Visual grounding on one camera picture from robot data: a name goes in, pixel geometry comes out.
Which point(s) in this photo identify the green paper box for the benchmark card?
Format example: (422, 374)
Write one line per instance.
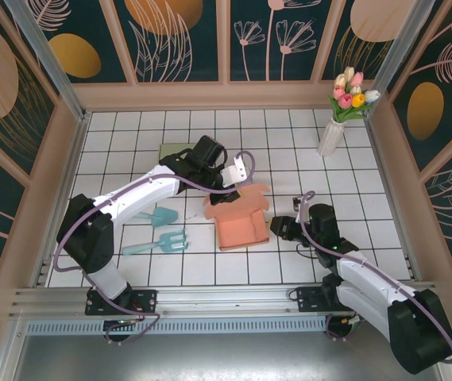
(172, 151)

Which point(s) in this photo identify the pink paper box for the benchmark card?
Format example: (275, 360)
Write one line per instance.
(237, 232)

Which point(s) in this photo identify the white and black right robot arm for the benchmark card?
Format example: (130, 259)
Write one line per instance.
(368, 282)

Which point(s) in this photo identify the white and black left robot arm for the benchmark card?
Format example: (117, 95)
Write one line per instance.
(142, 190)

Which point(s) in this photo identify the teal toy shovel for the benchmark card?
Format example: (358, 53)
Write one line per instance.
(164, 217)

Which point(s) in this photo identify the teal toy rake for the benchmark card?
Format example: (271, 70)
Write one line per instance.
(170, 241)

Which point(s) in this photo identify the white ribbed vase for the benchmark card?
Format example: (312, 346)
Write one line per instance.
(331, 137)

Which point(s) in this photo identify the artificial tulip bouquet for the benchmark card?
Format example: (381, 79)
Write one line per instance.
(348, 97)

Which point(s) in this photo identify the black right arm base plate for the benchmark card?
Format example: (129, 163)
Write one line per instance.
(309, 299)

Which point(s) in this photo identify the aluminium side rail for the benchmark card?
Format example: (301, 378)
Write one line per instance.
(66, 190)
(384, 166)

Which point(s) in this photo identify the aluminium mounting rail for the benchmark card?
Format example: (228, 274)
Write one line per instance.
(225, 297)

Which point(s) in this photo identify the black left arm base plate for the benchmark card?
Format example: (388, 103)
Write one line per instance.
(146, 299)

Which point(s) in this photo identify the aluminium corner post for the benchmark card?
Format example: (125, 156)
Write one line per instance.
(400, 51)
(45, 51)

